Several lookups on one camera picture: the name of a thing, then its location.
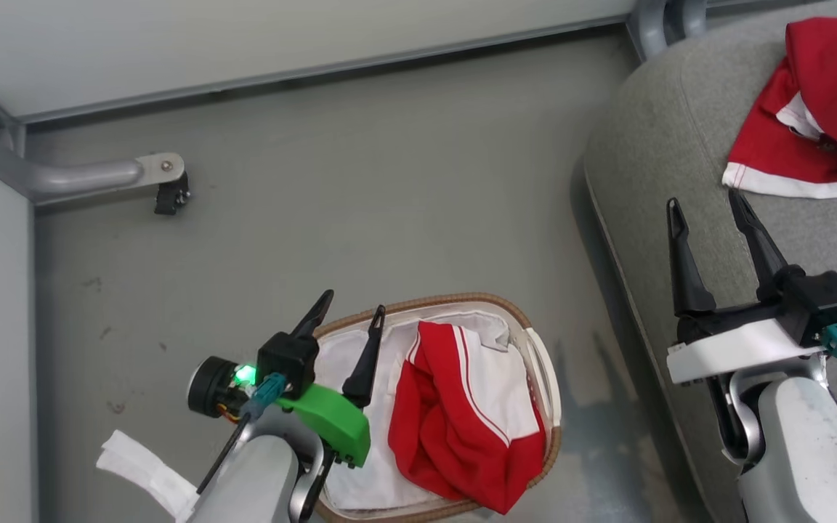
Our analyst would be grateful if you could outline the grey metal partition rail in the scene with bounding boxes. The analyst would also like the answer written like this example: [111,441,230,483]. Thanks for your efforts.
[15,13,636,126]

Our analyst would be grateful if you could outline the grey partition post double foot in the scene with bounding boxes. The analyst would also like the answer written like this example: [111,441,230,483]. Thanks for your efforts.
[626,0,711,63]

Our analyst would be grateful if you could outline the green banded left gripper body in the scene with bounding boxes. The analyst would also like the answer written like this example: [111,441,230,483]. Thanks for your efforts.
[187,356,373,468]

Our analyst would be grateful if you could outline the white fabric strap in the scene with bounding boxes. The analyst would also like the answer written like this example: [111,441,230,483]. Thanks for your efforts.
[95,429,202,521]

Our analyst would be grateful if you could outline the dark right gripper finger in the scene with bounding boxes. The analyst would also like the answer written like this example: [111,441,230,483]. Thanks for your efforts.
[666,197,718,317]
[727,188,790,303]

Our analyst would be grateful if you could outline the white laundry basket woven rim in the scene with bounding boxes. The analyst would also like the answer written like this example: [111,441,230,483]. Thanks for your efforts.
[308,292,564,523]

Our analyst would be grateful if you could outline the grey fabric sofa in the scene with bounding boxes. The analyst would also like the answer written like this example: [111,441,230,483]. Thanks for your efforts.
[582,0,837,523]

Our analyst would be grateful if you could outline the white fabric basket liner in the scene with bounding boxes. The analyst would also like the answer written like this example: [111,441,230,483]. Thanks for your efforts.
[315,310,515,514]

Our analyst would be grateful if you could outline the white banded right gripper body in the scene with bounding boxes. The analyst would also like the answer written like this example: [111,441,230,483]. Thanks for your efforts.
[666,301,828,385]

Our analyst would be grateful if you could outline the grey metal partition foot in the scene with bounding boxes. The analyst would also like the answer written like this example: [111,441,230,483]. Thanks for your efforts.
[0,113,187,206]

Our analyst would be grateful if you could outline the black caster wheel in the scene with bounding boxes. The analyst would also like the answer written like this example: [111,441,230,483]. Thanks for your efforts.
[154,182,192,216]

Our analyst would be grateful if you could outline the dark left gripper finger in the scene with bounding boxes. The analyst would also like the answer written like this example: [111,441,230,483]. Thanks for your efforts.
[341,304,387,410]
[289,289,335,341]

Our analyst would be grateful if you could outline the red white striped garment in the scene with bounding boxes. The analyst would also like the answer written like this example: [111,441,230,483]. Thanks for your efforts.
[387,320,547,516]

